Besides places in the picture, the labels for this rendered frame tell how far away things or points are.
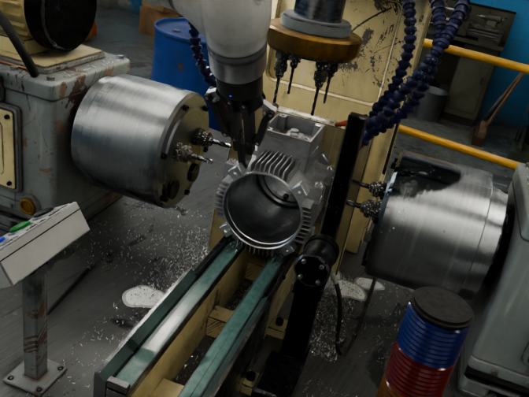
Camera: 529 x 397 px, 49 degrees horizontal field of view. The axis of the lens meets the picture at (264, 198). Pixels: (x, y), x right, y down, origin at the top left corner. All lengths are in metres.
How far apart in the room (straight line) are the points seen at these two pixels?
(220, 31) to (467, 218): 0.51
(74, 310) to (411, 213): 0.64
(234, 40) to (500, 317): 0.63
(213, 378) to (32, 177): 0.63
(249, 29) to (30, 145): 0.60
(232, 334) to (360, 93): 0.63
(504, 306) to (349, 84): 0.57
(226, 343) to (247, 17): 0.48
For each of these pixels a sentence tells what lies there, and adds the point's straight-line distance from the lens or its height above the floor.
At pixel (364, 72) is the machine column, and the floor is 1.24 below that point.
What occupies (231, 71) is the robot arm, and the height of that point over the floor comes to 1.30.
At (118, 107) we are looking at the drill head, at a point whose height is 1.13.
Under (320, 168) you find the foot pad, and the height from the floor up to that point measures 1.07.
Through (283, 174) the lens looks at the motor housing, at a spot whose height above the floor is 1.10.
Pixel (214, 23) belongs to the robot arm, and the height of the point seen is 1.37.
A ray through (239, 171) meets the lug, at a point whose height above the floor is 1.08.
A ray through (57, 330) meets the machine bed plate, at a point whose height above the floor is 0.80.
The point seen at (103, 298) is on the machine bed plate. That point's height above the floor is 0.80.
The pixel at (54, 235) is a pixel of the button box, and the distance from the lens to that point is 0.86.
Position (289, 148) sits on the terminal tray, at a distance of 1.10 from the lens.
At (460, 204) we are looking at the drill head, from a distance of 1.02.
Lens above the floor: 1.52
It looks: 27 degrees down
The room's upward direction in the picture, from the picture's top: 11 degrees clockwise
